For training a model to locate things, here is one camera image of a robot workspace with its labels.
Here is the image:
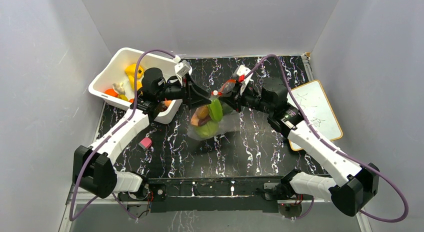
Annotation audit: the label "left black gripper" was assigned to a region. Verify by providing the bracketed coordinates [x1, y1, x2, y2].
[157, 73, 212, 110]

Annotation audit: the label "brown toy kiwi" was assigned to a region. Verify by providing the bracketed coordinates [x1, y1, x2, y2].
[196, 105, 210, 120]

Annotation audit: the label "green toy starfruit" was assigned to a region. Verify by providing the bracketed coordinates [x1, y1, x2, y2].
[207, 98, 223, 122]

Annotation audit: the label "clear orange-zip bag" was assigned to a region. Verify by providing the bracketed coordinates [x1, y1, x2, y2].
[187, 79, 241, 141]

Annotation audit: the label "green toy cabbage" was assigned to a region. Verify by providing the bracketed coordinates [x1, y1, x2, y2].
[194, 120, 219, 140]

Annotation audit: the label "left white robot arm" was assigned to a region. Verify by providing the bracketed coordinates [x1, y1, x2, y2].
[72, 64, 211, 200]

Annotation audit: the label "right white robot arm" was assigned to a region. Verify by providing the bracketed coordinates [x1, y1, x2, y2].
[220, 76, 380, 217]

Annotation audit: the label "orange toy peach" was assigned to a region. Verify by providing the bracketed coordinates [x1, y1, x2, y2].
[163, 100, 172, 108]

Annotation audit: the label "black marble table mat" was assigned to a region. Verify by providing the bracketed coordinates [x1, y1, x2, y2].
[114, 55, 326, 178]

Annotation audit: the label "pink eraser block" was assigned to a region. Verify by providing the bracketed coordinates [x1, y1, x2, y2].
[138, 137, 153, 150]

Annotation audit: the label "yellow toy bananas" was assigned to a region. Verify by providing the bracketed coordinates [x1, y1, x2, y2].
[117, 76, 143, 102]

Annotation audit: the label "white toy mushroom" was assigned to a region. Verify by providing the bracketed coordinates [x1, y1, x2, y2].
[112, 82, 126, 95]

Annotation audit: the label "white plastic bin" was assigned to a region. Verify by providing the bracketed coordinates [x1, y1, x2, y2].
[88, 47, 193, 125]

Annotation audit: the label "orange toy carrot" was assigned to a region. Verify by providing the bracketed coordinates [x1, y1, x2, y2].
[104, 88, 119, 98]

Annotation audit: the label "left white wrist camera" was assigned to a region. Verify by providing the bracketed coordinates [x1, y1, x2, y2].
[173, 55, 193, 85]

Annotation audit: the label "small whiteboard wooden frame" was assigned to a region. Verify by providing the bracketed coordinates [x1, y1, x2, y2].
[291, 80, 344, 141]

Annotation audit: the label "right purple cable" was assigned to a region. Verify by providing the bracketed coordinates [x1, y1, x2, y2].
[245, 53, 410, 223]

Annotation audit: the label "purple cable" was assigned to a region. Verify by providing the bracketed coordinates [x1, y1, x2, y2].
[68, 48, 181, 222]
[245, 53, 410, 223]

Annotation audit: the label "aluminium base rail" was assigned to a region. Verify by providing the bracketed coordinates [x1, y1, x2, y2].
[59, 178, 371, 232]

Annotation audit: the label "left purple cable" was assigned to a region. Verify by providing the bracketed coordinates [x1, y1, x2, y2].
[68, 48, 181, 222]

